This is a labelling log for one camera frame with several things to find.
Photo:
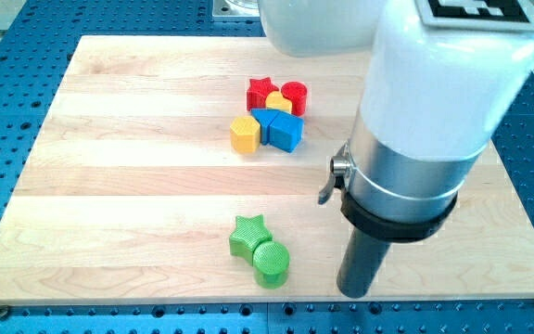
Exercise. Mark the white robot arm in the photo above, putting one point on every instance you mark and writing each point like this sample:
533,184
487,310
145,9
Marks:
441,76

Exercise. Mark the blue pentagon block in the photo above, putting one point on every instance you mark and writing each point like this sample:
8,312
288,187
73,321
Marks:
285,131

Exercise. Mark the yellow pentagon block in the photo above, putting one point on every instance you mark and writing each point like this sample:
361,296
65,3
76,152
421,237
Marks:
245,134

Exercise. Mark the blue triangle block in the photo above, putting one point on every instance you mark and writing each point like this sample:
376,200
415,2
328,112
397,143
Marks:
264,117

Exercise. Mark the yellow heart block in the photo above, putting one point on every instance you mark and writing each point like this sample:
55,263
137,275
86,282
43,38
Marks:
276,100

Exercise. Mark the green star block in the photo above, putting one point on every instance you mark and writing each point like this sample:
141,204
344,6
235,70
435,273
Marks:
249,233

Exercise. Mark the red star block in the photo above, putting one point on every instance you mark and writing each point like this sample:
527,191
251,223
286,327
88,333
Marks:
258,91

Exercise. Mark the red cylinder block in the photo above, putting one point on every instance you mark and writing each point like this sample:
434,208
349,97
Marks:
297,93

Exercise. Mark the green cylinder block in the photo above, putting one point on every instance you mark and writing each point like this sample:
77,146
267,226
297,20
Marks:
270,262

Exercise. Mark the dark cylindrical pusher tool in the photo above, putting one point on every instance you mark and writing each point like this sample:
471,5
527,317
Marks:
362,260

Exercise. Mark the light wooden board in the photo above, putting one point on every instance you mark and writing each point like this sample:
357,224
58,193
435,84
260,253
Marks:
132,187

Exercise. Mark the black white fiducial marker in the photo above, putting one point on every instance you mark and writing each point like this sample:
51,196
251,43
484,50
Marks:
478,15

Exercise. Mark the metal base plate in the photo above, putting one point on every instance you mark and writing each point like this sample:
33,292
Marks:
235,10

